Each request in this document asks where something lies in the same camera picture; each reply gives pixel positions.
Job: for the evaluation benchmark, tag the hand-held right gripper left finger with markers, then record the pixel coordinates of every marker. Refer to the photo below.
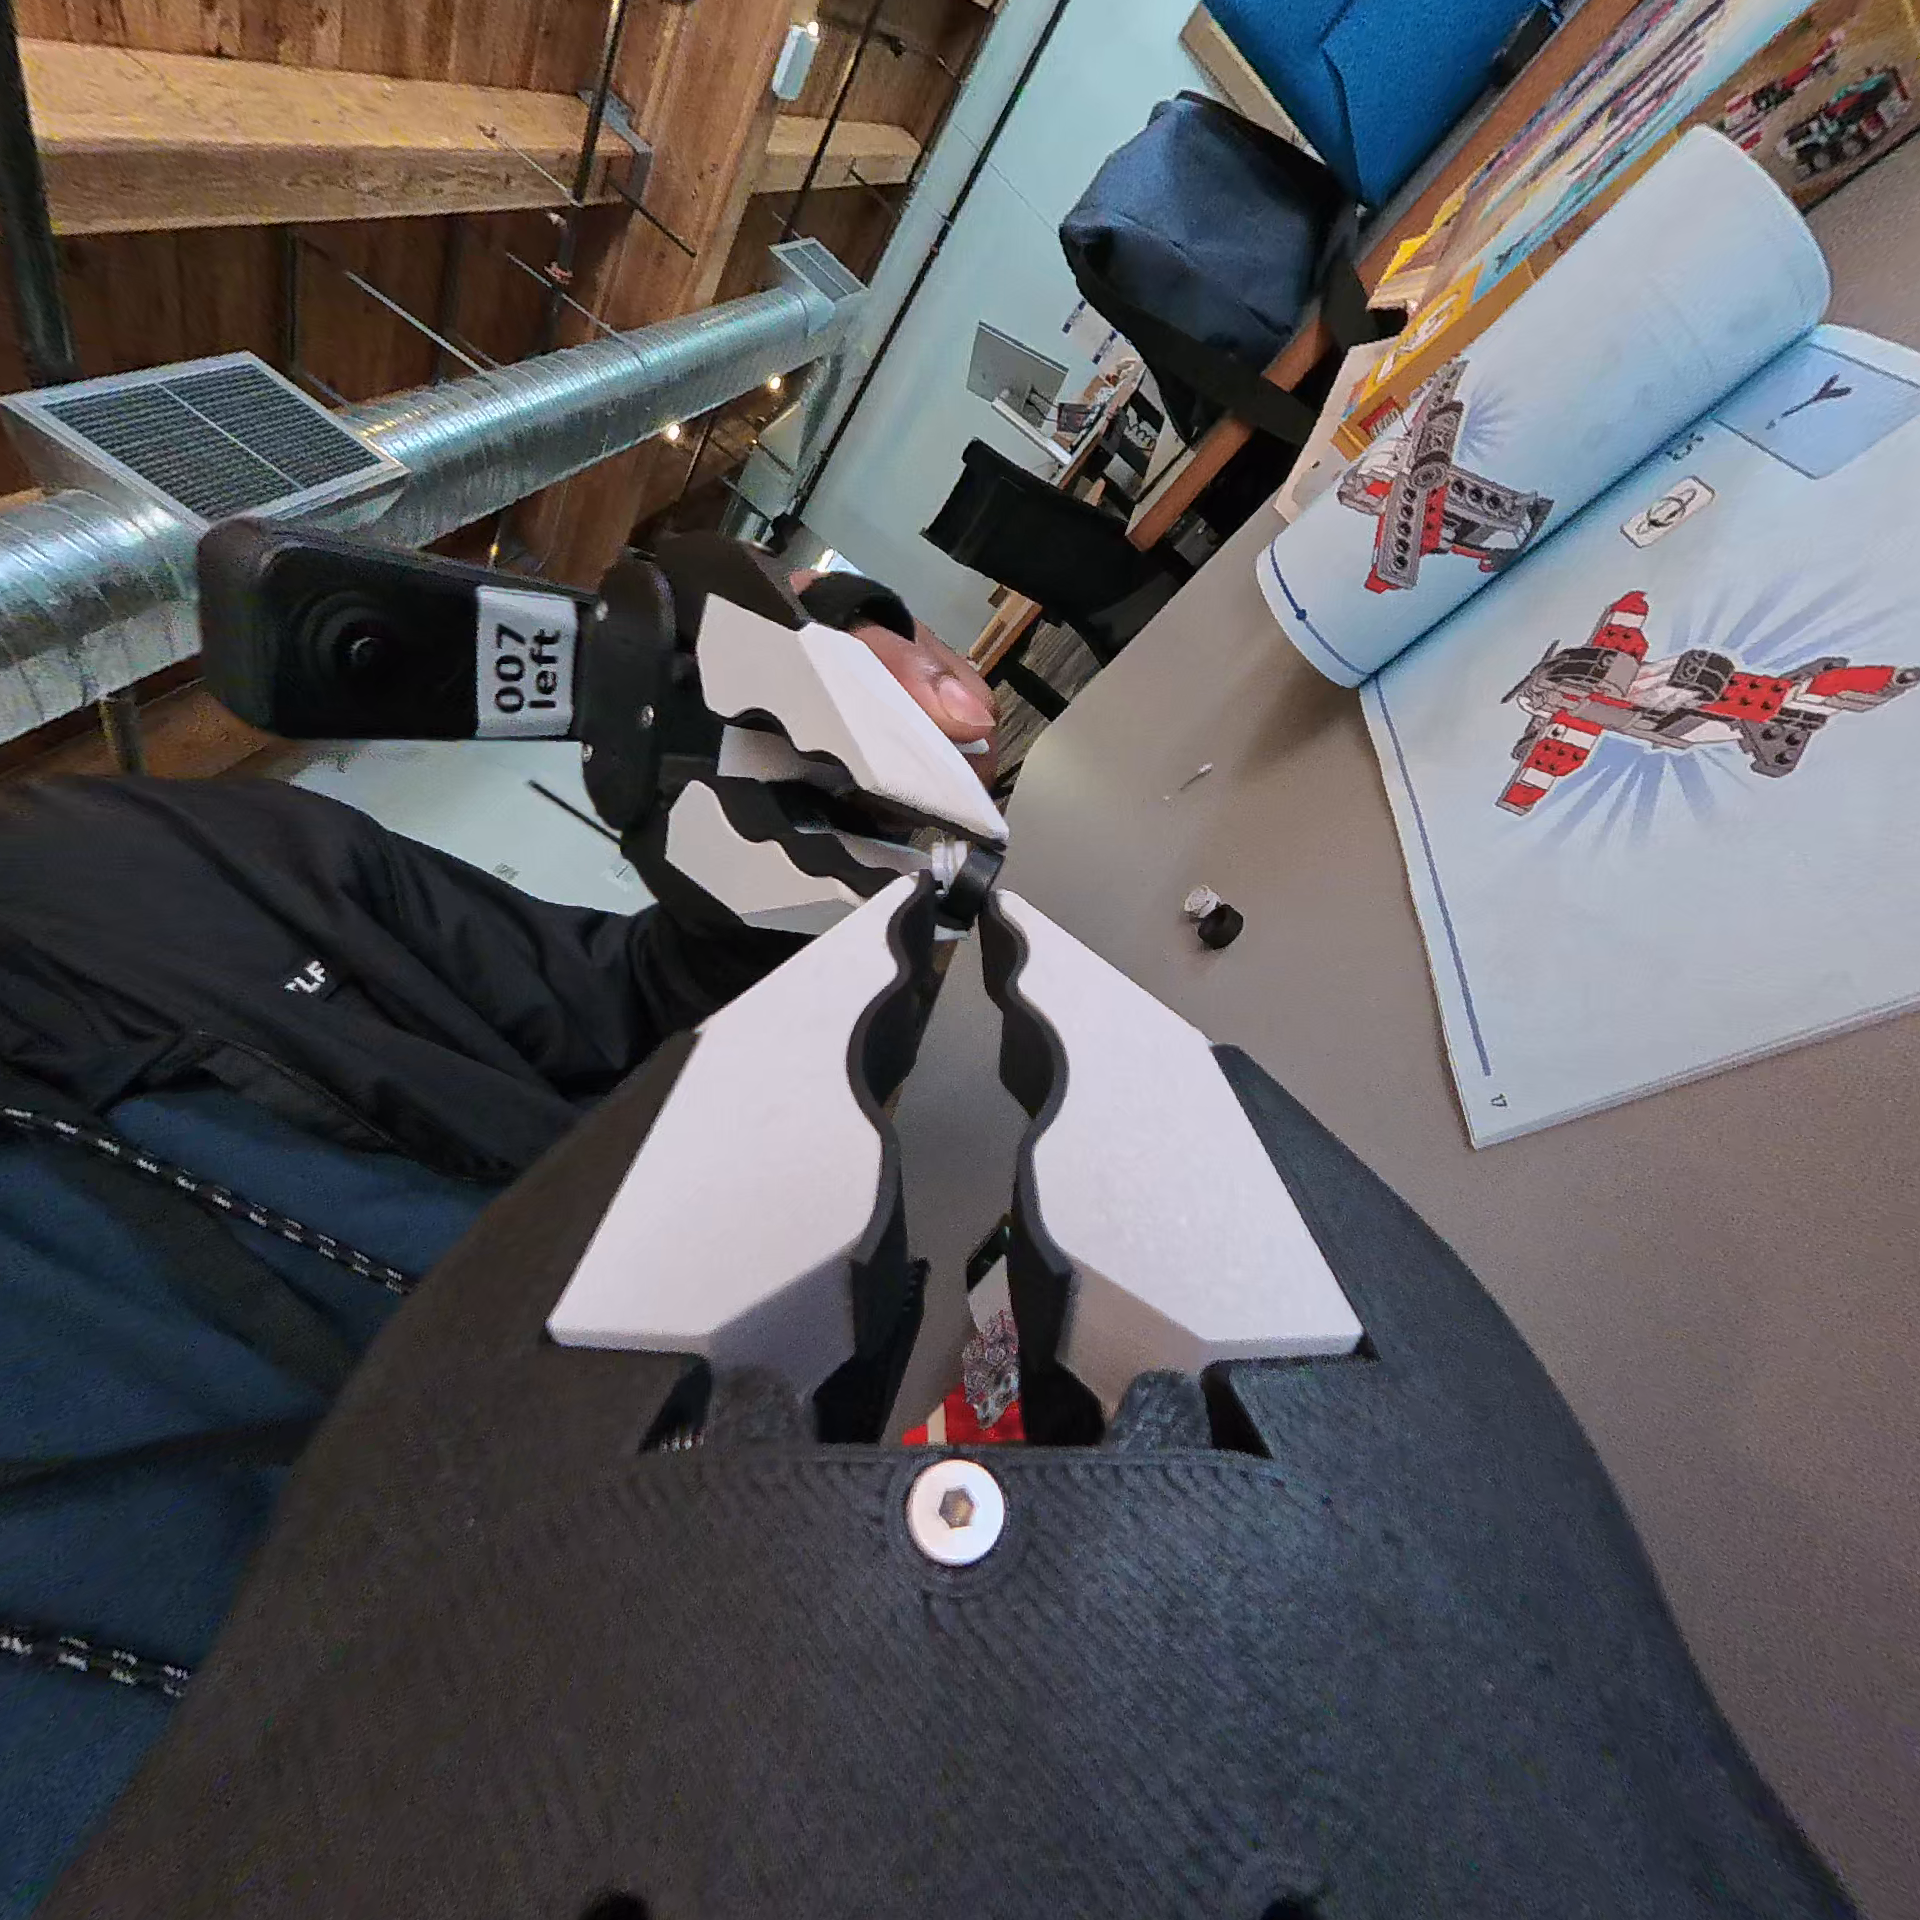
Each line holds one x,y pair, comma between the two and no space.
734,1184

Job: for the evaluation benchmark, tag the silver air duct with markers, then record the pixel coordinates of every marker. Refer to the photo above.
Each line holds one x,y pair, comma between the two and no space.
495,420

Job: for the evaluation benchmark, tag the grey office desk wood edge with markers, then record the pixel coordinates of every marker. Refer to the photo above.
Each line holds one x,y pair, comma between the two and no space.
1228,435

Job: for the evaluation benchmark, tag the toy instruction booklet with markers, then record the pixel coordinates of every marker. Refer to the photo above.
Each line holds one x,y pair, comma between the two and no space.
1650,930

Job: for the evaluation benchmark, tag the yellow toy brick box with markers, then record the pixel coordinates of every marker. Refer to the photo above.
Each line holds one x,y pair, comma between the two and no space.
1828,121

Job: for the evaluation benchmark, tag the silver computer monitor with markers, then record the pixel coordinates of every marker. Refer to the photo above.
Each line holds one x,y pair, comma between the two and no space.
1011,361

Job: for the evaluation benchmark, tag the red and grey toy assembly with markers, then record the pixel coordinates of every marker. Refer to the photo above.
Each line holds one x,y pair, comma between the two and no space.
990,1362

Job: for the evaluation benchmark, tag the navy backpack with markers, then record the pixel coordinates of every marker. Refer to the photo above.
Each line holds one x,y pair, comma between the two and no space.
1200,241

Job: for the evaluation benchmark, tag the black office chair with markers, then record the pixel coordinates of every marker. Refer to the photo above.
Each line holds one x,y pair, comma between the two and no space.
1035,541

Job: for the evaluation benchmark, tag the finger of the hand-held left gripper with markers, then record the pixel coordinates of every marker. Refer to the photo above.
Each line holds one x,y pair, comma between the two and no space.
711,862
854,720

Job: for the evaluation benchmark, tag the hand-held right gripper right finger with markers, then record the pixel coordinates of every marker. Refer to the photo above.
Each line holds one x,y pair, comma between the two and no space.
1168,1184

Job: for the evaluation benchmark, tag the small duct vent grille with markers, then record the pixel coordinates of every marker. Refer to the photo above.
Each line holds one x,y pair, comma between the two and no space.
818,268

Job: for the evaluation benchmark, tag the person's left hand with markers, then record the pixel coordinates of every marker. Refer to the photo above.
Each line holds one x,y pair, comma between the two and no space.
944,697

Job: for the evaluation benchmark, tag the person's left forearm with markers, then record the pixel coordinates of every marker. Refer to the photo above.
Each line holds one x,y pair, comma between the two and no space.
675,975

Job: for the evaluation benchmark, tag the large duct vent grille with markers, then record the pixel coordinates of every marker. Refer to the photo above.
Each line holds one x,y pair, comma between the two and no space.
195,435

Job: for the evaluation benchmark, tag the blue felt tote bag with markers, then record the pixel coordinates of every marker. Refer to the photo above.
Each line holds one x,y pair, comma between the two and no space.
1380,74

